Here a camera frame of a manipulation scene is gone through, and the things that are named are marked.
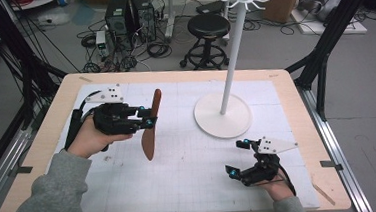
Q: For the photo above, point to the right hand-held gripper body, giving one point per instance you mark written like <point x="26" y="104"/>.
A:
<point x="264" y="172"/>

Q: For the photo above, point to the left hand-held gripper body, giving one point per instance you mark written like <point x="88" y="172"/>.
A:
<point x="113" y="119"/>

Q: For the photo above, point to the wooden spatula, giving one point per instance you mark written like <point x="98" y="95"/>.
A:
<point x="149" y="142"/>

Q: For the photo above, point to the person's right hand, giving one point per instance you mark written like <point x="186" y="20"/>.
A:
<point x="278" y="190"/>

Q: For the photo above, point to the person's left hand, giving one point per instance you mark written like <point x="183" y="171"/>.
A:
<point x="88" y="139"/>

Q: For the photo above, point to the white grid mat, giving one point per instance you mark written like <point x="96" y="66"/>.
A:
<point x="194" y="172"/>

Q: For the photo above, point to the white hook stand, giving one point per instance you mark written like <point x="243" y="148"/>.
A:
<point x="212" y="117"/>

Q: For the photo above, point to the thin wooden strip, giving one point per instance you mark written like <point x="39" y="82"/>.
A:
<point x="323" y="194"/>

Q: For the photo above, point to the black tape piece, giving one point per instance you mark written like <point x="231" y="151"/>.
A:
<point x="23" y="170"/>
<point x="330" y="164"/>

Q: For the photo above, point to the white power supply box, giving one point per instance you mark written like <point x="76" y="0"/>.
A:
<point x="100" y="38"/>

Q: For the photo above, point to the black computer tower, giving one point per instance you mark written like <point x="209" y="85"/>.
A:
<point x="116" y="20"/>
<point x="146" y="17"/>

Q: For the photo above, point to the black round stool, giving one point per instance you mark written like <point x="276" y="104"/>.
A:
<point x="208" y="25"/>

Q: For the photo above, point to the black flat device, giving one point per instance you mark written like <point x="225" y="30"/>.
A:
<point x="210" y="6"/>

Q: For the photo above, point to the white round table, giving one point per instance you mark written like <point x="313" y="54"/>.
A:
<point x="35" y="3"/>

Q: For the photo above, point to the cardboard box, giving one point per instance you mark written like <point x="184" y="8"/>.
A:
<point x="280" y="2"/>

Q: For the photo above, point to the white floor board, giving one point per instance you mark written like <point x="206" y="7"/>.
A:
<point x="347" y="28"/>

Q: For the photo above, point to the aluminium rail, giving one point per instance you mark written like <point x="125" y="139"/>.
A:
<point x="332" y="149"/>
<point x="6" y="159"/>

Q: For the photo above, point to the white metal post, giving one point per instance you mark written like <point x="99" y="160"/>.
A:
<point x="169" y="17"/>

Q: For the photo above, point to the black metal frame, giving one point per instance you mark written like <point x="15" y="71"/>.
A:
<point x="11" y="41"/>
<point x="337" y="22"/>

